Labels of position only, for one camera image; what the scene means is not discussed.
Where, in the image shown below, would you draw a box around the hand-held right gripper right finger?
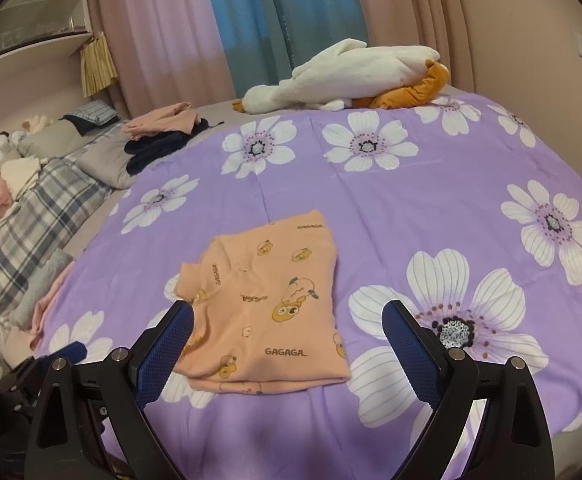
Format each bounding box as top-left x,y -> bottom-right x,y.
381,300 -> 556,480

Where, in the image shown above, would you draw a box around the white goose plush toy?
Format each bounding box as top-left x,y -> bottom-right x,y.
232,39 -> 450,113

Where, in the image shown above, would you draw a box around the olive pillow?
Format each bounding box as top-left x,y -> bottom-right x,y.
18,119 -> 89,161

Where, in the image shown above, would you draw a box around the beige plush toy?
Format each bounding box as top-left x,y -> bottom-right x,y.
18,114 -> 54,136

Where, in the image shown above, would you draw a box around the blue curtain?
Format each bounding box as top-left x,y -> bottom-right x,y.
198,0 -> 372,103

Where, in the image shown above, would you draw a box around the purple floral blanket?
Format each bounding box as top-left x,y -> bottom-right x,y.
31,95 -> 582,480

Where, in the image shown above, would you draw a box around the folded pink clothes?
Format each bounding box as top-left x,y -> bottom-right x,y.
122,102 -> 202,142

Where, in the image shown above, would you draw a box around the striped folded cloth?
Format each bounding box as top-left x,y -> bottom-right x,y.
62,100 -> 116,136

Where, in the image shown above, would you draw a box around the spotted plush toy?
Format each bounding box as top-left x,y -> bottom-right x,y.
0,132 -> 22,166

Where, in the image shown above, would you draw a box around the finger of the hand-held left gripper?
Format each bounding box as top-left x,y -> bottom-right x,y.
33,341 -> 88,368

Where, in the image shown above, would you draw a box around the grey rolled cloth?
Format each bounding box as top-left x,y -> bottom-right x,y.
8,249 -> 76,326

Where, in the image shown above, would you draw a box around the cream cloth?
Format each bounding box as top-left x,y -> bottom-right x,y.
1,156 -> 44,198

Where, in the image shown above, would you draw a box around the grey plaid quilt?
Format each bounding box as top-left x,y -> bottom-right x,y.
0,157 -> 116,311

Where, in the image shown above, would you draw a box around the grey pillow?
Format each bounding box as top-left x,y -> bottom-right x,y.
76,125 -> 139,191

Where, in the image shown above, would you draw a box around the light pink cloth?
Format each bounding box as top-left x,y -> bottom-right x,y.
30,260 -> 79,351

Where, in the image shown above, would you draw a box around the orange printed baby onesie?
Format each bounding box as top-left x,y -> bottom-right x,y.
165,210 -> 350,395

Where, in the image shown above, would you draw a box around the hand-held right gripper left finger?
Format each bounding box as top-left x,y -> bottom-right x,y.
23,300 -> 195,480

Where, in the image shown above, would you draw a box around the pink curtain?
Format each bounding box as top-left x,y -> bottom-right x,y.
88,0 -> 236,118
346,0 -> 476,91

